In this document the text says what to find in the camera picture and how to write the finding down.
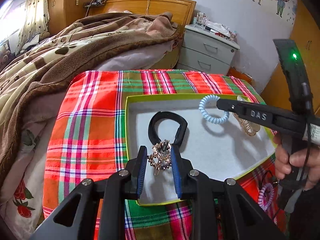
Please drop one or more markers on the rhinestone hair clip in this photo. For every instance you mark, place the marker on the rhinestone hair clip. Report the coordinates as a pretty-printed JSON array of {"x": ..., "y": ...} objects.
[{"x": 160, "y": 157}]

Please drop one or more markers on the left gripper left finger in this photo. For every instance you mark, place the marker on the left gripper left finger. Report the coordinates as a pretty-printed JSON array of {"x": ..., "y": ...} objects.
[{"x": 94, "y": 203}]

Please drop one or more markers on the wooden door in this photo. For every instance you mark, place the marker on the wooden door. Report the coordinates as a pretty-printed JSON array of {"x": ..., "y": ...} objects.
[{"x": 305, "y": 33}]

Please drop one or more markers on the dotted curtain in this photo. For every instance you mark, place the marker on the dotted curtain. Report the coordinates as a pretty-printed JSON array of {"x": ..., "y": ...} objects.
[{"x": 36, "y": 21}]

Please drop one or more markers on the wooden headboard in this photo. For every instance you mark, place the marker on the wooden headboard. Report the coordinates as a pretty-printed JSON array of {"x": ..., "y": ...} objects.
[{"x": 181, "y": 10}]

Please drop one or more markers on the person's right hand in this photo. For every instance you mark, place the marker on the person's right hand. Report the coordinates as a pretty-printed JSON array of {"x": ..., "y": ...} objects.
[{"x": 284, "y": 162}]

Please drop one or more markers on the yellow-green shallow box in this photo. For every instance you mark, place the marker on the yellow-green shallow box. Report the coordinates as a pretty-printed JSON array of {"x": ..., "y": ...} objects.
[{"x": 219, "y": 151}]

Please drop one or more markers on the white gold hair claw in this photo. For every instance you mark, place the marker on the white gold hair claw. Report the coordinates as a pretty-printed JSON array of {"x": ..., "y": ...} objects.
[{"x": 248, "y": 127}]

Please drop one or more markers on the wooden wardrobe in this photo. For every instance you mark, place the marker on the wooden wardrobe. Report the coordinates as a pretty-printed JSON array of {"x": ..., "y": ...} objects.
[{"x": 62, "y": 13}]

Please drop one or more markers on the orange cardboard box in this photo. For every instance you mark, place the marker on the orange cardboard box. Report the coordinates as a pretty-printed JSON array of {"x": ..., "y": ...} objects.
[{"x": 240, "y": 75}]

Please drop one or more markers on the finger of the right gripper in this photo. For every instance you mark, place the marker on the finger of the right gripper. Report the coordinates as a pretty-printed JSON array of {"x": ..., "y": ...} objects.
[{"x": 277, "y": 119}]

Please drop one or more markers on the power strip on headboard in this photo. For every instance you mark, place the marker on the power strip on headboard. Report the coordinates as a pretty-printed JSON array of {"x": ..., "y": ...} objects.
[{"x": 94, "y": 3}]

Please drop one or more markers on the brown paw print blanket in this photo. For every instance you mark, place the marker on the brown paw print blanket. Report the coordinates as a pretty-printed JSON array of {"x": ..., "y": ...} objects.
[{"x": 50, "y": 67}]

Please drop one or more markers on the grey nightstand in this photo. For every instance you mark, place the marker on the grey nightstand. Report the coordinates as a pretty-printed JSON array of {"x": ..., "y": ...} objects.
[{"x": 205, "y": 51}]

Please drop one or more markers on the teddy bear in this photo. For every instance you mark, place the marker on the teddy bear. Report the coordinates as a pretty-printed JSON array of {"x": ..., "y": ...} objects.
[{"x": 4, "y": 53}]

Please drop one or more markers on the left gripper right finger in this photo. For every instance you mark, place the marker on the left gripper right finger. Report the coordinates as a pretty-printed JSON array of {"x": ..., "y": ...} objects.
[{"x": 221, "y": 205}]

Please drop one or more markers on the black smart band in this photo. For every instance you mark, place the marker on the black smart band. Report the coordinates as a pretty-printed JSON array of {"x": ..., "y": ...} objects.
[{"x": 167, "y": 125}]

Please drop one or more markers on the clear organizer on nightstand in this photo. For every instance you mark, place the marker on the clear organizer on nightstand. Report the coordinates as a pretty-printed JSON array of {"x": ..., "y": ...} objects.
[{"x": 200, "y": 20}]

